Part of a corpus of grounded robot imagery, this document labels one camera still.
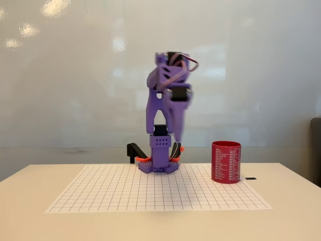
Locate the red cup with white print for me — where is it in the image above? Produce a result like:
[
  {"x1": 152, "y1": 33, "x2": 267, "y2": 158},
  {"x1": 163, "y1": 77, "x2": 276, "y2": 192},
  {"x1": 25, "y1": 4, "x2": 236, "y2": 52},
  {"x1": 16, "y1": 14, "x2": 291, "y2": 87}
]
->
[{"x1": 211, "y1": 141, "x2": 242, "y2": 185}]

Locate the white grid paper sheet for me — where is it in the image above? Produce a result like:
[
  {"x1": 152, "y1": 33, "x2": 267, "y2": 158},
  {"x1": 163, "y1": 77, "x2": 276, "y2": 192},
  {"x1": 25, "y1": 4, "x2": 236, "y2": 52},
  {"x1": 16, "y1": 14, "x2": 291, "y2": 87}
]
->
[{"x1": 44, "y1": 164, "x2": 274, "y2": 214}]

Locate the dark grey chair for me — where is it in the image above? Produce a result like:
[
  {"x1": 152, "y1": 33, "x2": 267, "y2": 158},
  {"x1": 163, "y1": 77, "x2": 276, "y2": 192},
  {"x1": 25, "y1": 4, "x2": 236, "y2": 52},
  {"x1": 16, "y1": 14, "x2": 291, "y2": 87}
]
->
[{"x1": 309, "y1": 117, "x2": 321, "y2": 188}]

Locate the red white black servo cable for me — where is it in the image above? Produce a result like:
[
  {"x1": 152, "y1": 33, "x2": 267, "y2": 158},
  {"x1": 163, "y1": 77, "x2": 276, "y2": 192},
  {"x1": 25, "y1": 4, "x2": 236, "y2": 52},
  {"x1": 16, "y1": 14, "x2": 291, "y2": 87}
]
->
[{"x1": 160, "y1": 52, "x2": 201, "y2": 91}]

